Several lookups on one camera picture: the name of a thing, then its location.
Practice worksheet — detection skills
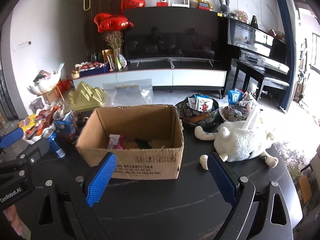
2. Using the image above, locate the pink red snack packet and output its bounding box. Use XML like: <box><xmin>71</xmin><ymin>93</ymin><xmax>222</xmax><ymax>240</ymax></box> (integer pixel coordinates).
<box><xmin>107</xmin><ymin>134</ymin><xmax>125</xmax><ymax>150</ymax></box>

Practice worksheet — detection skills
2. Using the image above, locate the blue soda can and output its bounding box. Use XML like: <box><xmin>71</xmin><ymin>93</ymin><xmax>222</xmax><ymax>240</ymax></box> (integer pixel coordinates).
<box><xmin>43</xmin><ymin>128</ymin><xmax>66</xmax><ymax>158</ymax></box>

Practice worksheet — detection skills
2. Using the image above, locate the white plush sheep toy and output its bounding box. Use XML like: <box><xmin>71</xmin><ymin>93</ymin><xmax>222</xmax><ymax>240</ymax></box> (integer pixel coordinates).
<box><xmin>194</xmin><ymin>121</ymin><xmax>279</xmax><ymax>168</ymax></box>

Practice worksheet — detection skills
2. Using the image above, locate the brown cardboard box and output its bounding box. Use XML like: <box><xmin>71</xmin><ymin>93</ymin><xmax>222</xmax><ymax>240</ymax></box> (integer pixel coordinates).
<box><xmin>76</xmin><ymin>105</ymin><xmax>184</xmax><ymax>180</ymax></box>

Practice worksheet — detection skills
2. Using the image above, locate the white shell fruit stand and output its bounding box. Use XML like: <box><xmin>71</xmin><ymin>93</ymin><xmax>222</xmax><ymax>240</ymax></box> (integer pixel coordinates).
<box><xmin>27</xmin><ymin>62</ymin><xmax>65</xmax><ymax>96</ymax></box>

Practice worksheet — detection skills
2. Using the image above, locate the dark patterned ceramic bowl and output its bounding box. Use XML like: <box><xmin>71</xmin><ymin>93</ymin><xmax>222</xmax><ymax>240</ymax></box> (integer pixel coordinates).
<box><xmin>176</xmin><ymin>94</ymin><xmax>219</xmax><ymax>127</ymax></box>

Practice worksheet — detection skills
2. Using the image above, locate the yellow mountain-shaped box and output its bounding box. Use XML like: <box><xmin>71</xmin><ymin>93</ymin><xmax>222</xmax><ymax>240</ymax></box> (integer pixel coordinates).
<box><xmin>68</xmin><ymin>81</ymin><xmax>106</xmax><ymax>113</ymax></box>

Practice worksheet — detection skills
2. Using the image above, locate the blue snack bag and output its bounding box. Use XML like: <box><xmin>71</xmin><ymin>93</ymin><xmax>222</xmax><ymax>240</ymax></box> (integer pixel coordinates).
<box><xmin>228</xmin><ymin>88</ymin><xmax>245</xmax><ymax>105</ymax></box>

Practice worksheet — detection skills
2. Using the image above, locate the clear zip bag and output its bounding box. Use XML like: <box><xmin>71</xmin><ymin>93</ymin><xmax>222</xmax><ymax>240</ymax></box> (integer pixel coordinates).
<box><xmin>103</xmin><ymin>79</ymin><xmax>153</xmax><ymax>107</ymax></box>

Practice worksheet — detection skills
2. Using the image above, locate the black piano bench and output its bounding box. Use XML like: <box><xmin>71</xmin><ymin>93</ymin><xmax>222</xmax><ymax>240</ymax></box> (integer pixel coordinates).
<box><xmin>255</xmin><ymin>76</ymin><xmax>290</xmax><ymax>109</ymax></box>

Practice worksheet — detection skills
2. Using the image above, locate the white tv cabinet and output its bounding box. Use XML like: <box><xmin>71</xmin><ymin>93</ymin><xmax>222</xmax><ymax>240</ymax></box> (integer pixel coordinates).
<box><xmin>73</xmin><ymin>69</ymin><xmax>227</xmax><ymax>93</ymax></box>

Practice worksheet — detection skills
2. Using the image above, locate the dried flower vase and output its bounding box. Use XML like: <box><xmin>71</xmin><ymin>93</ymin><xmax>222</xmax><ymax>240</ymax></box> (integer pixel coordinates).
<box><xmin>102</xmin><ymin>31</ymin><xmax>123</xmax><ymax>70</ymax></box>

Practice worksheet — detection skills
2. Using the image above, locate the black upright piano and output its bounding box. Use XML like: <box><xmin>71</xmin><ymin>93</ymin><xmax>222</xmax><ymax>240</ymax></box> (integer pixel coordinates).
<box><xmin>216</xmin><ymin>18</ymin><xmax>290</xmax><ymax>98</ymax></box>

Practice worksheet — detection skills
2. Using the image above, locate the red heart balloon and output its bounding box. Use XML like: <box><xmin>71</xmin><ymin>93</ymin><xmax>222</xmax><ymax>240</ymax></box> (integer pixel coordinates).
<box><xmin>120</xmin><ymin>0</ymin><xmax>146</xmax><ymax>14</ymax></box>
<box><xmin>93</xmin><ymin>13</ymin><xmax>134</xmax><ymax>34</ymax></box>

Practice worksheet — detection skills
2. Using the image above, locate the black television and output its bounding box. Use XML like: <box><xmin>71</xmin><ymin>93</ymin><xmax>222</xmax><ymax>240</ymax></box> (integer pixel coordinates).
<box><xmin>124</xmin><ymin>7</ymin><xmax>220</xmax><ymax>62</ymax></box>

